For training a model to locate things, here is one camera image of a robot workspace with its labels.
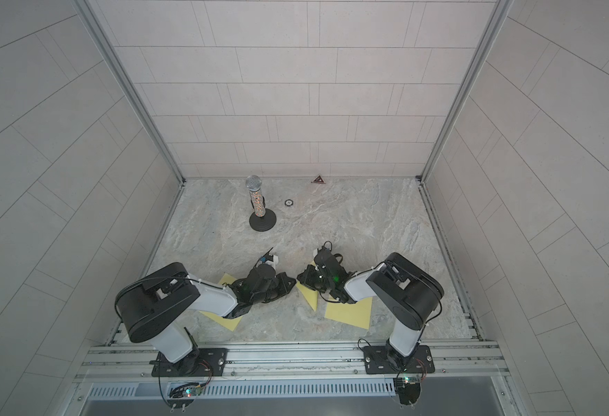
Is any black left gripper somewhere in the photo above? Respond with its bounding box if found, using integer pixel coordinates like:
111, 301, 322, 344
251, 275, 300, 307

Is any yellow square paper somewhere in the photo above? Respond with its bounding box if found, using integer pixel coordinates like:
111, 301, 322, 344
296, 277, 318, 312

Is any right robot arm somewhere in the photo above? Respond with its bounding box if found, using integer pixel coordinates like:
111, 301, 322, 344
297, 244, 444, 361

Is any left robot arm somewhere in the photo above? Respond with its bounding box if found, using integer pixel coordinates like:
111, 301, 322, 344
115, 258, 296, 364

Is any black round-base stand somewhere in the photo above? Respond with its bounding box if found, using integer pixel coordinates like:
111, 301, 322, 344
246, 175, 277, 232

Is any red triangular sticker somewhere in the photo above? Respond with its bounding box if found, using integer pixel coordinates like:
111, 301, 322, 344
312, 175, 325, 185

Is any vent grille strip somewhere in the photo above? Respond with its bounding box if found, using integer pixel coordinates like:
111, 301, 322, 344
87, 379, 396, 400

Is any left circuit board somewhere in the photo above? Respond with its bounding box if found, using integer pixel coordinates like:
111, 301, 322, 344
167, 382, 206, 413

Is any circuit board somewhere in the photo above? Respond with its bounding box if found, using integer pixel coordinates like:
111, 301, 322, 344
393, 377, 422, 407
167, 382, 206, 413

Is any right circuit board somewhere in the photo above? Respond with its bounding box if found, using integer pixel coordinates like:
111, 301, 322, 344
393, 377, 422, 407

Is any metal corner profile right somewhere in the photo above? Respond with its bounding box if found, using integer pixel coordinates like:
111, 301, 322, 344
418, 0, 516, 183

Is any metal corner profile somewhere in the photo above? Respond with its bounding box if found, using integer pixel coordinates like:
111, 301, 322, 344
75, 0, 186, 185
418, 0, 516, 183

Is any metal corner profile left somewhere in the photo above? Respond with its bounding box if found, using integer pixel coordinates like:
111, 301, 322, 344
75, 0, 186, 185

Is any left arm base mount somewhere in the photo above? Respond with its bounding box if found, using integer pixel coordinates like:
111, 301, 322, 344
150, 327, 228, 378

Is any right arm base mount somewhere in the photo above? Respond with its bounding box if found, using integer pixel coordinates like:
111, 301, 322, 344
358, 343, 436, 375

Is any aluminium rail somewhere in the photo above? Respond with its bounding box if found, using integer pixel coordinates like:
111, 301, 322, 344
74, 339, 509, 382

